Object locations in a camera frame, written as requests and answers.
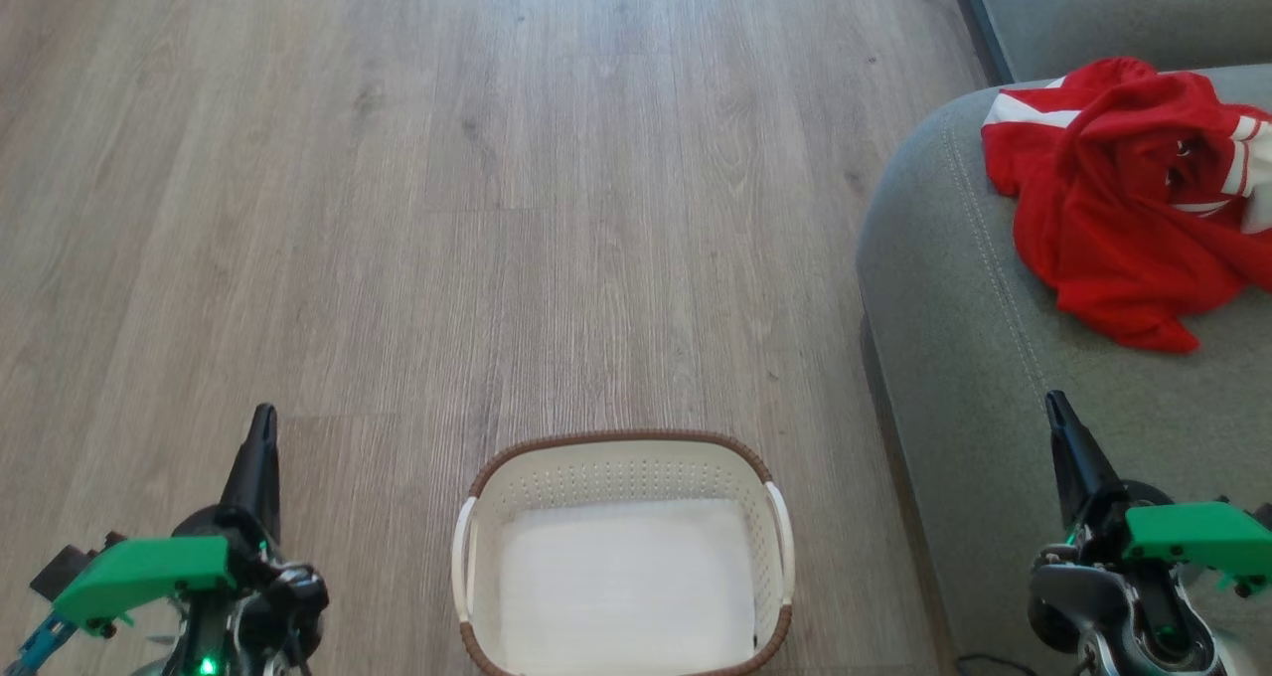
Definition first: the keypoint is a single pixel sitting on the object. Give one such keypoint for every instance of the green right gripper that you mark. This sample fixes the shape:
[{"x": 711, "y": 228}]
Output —
[{"x": 1202, "y": 542}]

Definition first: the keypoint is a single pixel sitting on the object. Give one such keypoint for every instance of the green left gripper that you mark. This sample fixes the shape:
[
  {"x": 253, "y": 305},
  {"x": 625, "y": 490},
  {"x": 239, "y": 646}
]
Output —
[{"x": 149, "y": 572}]

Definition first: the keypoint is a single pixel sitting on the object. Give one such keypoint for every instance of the red garment with white band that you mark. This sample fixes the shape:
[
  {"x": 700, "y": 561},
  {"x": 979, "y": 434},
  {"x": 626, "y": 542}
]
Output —
[{"x": 1093, "y": 229}]

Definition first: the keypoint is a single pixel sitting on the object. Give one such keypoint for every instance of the red garment with striped trim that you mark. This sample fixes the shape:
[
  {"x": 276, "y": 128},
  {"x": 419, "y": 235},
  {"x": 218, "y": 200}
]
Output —
[{"x": 1237, "y": 154}]

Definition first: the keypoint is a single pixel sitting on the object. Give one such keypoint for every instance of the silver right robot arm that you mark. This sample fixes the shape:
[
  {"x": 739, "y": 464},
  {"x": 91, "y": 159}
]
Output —
[{"x": 1123, "y": 616}]

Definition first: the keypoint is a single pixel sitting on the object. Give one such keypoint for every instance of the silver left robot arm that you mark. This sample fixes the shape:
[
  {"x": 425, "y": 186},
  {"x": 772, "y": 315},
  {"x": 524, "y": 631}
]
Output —
[{"x": 268, "y": 606}]

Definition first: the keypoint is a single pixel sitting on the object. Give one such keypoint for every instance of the cream laundry basket brown rim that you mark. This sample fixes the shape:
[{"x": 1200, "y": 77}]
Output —
[{"x": 621, "y": 462}]

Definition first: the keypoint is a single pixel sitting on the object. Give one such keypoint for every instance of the white basket bottom pad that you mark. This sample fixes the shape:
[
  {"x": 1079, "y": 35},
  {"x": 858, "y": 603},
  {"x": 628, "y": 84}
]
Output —
[{"x": 626, "y": 587}]

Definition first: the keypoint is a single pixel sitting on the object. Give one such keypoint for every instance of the grey sofa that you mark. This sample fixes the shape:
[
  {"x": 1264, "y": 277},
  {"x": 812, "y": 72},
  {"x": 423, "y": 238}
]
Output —
[{"x": 974, "y": 358}]

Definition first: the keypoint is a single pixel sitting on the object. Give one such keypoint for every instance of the grey fabric sofa section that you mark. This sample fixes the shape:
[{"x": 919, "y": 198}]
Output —
[{"x": 1113, "y": 10}]

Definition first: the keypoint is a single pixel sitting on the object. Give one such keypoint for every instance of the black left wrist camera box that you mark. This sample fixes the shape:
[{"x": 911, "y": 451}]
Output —
[{"x": 65, "y": 567}]

